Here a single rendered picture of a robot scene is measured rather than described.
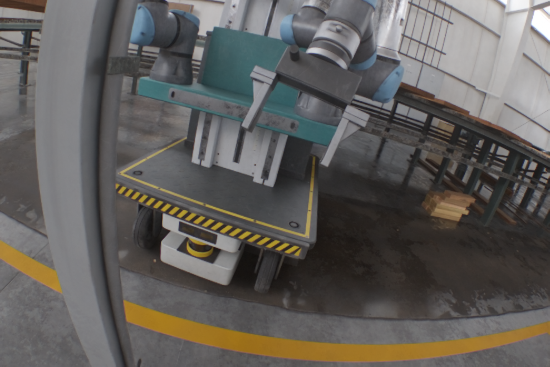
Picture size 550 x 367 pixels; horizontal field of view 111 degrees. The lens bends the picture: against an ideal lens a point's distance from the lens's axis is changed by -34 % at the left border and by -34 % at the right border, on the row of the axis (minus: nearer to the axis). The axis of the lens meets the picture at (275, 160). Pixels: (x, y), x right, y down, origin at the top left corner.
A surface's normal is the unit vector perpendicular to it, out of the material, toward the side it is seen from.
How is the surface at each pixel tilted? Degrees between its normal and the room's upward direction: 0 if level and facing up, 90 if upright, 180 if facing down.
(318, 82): 67
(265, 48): 90
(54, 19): 90
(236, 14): 90
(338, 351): 0
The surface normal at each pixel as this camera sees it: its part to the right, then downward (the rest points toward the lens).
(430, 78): 0.00, 0.33
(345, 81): -0.11, -0.11
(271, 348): 0.25, -0.91
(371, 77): -0.57, 0.31
